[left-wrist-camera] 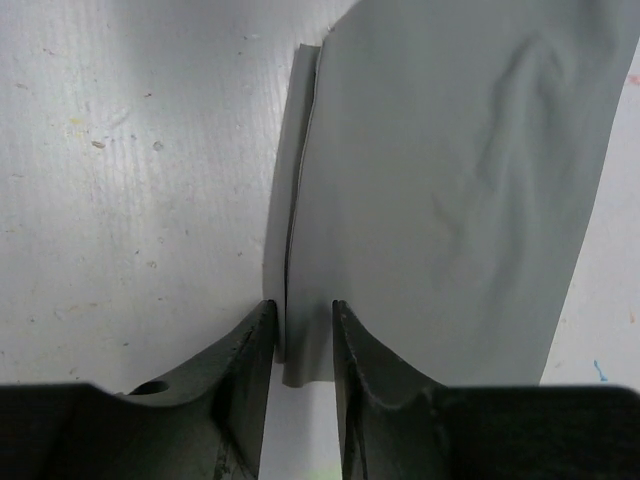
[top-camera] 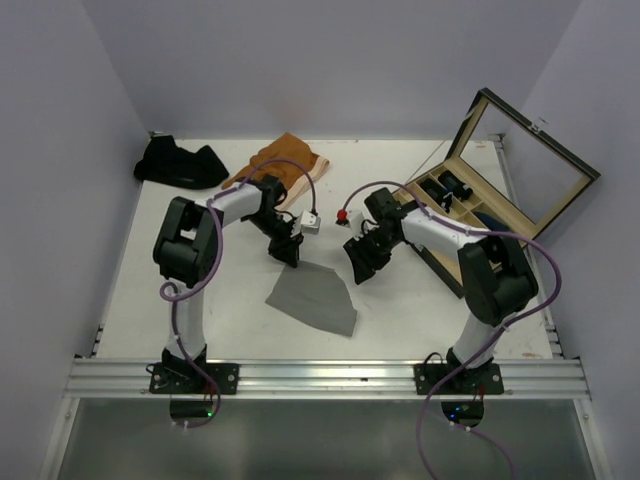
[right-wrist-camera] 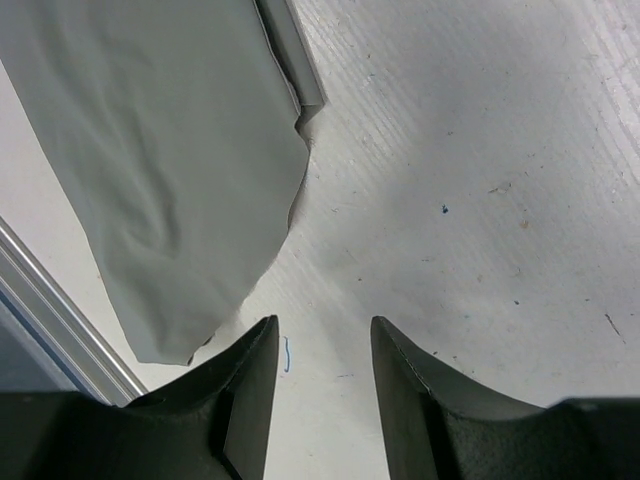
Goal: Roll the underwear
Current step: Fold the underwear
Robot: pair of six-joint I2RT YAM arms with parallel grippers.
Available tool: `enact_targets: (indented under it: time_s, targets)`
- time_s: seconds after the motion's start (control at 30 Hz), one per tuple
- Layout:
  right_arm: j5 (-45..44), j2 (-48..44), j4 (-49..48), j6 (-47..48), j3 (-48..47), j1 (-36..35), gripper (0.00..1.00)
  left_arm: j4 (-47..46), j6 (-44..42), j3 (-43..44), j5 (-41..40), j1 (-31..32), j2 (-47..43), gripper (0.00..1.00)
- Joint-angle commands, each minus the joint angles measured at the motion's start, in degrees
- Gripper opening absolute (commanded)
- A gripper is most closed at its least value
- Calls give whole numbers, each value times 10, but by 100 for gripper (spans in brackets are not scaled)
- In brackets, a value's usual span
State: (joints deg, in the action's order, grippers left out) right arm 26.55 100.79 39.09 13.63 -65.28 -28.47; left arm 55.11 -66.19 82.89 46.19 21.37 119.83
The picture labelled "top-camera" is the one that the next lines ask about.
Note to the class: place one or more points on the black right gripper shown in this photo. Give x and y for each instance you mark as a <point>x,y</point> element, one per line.
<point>363,262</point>

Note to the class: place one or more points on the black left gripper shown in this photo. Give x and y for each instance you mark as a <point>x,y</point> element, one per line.
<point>287,248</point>

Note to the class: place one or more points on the grey underwear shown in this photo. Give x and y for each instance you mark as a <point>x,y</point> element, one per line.
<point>316,296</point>

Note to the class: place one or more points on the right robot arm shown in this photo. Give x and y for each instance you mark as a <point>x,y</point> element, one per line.
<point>497,279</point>

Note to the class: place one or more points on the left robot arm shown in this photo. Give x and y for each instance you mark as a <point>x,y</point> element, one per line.
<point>188,251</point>

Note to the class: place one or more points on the brown underwear cream waistband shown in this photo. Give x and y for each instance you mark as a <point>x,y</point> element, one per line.
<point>281,159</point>

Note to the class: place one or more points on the black rolled underwear in box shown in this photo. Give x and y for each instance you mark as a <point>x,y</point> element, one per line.
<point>444,187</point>

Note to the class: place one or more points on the navy rolled underwear in box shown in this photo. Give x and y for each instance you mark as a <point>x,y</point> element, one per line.
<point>492,224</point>

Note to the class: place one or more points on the black beige compartment box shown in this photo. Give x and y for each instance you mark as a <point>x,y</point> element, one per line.
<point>548,177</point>

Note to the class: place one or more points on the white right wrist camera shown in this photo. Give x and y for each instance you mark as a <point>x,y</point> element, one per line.
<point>353,219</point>

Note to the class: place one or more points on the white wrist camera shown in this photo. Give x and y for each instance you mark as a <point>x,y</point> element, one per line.
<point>353,219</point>
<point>307,223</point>

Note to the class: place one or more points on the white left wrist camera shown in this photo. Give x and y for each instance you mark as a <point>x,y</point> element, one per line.
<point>307,223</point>

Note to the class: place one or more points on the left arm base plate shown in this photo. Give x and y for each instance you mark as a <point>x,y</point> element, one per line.
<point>164,381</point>

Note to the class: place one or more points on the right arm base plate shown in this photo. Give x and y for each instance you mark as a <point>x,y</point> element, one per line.
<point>485,380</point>

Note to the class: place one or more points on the aluminium table edge rail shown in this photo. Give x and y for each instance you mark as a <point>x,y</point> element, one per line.
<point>545,297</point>

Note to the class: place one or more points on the aluminium front rail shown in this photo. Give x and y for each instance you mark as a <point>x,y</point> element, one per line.
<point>341,379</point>

